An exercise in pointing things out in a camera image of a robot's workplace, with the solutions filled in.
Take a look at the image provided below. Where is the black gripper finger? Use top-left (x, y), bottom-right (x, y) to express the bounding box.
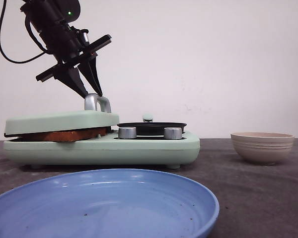
top-left (78, 57), bottom-right (102, 96)
top-left (56, 67), bottom-right (87, 98)

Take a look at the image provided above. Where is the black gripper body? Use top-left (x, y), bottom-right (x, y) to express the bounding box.
top-left (29, 20), bottom-right (111, 82)

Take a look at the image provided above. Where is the breakfast maker hinged lid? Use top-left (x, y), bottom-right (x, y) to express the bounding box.
top-left (4, 93), bottom-right (119, 137)

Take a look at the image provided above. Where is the white bread slice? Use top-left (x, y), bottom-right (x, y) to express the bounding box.
top-left (19, 127), bottom-right (107, 142)

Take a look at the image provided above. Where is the beige ribbed ceramic bowl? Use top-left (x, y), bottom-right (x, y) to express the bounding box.
top-left (230, 132), bottom-right (295, 165)

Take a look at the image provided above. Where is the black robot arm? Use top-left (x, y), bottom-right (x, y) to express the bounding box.
top-left (20, 0), bottom-right (111, 98)

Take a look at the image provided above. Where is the mint green breakfast maker base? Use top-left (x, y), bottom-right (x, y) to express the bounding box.
top-left (3, 131), bottom-right (200, 169)

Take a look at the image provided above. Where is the left silver control knob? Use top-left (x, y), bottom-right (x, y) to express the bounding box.
top-left (118, 126), bottom-right (137, 139)

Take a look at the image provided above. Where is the silver control knob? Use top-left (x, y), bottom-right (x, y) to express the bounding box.
top-left (164, 127), bottom-right (182, 140)
top-left (118, 126), bottom-right (137, 139)

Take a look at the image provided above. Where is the black round frying pan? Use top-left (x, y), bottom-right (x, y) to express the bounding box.
top-left (117, 121), bottom-right (187, 136)

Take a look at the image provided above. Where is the right silver control knob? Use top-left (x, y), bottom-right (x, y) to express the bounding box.
top-left (164, 127), bottom-right (182, 140)

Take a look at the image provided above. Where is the blue round plate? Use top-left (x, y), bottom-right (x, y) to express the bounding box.
top-left (0, 169), bottom-right (220, 238)

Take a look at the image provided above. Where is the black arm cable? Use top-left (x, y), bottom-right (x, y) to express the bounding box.
top-left (0, 0), bottom-right (50, 64)

